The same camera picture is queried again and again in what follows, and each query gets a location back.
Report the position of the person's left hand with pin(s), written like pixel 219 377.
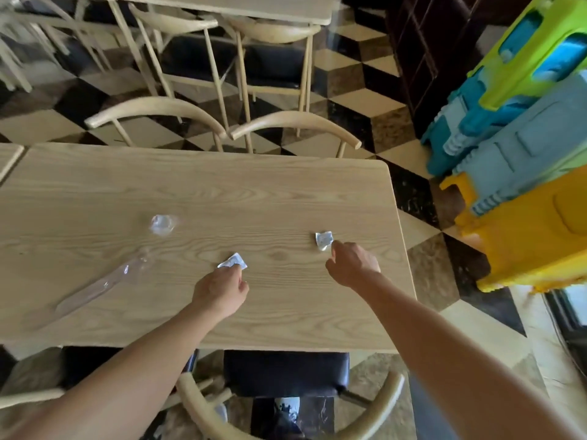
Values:
pixel 218 293

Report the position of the person's right hand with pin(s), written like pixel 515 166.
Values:
pixel 353 266

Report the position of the person's right thumb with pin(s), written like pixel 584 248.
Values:
pixel 330 265

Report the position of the person's left thumb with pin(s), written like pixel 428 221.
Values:
pixel 243 288

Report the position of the small silver wrapper piece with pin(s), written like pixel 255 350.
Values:
pixel 323 239
pixel 235 260

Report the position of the person's right forearm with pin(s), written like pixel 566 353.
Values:
pixel 458 371

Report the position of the person's left forearm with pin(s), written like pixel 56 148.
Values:
pixel 114 380

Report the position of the wooden chair with black seat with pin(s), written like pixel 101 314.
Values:
pixel 27 397
pixel 179 25
pixel 284 373
pixel 275 32

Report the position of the crumpled clear plastic ball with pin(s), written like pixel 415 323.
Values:
pixel 163 224

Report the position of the long clear plastic sleeve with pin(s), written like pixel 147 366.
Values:
pixel 96 286

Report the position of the wooden chair with curved backrest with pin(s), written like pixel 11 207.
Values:
pixel 293 121
pixel 156 107

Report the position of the yellow plastic stool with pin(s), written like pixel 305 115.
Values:
pixel 527 238

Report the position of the grey-blue plastic stool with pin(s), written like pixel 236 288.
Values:
pixel 527 153

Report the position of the dark wooden cabinet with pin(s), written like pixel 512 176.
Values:
pixel 431 54

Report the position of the green plastic stool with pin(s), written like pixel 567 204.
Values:
pixel 518 73

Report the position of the light wooden table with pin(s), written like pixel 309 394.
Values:
pixel 8 156
pixel 238 6

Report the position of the group of light wooden chairs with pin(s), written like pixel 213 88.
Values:
pixel 32 27

